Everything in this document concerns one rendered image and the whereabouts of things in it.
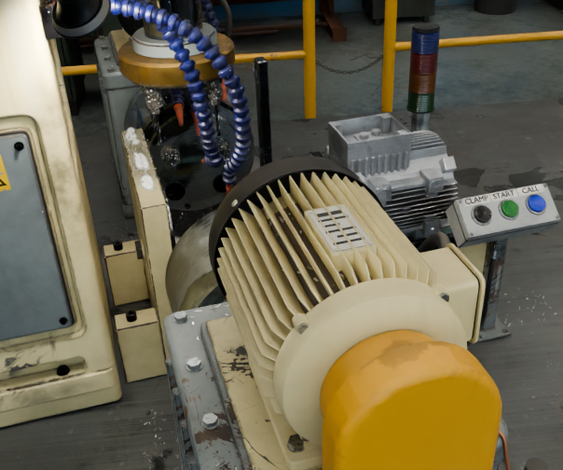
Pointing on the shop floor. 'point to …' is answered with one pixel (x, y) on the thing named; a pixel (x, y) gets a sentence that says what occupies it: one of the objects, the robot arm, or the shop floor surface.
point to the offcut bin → (400, 8)
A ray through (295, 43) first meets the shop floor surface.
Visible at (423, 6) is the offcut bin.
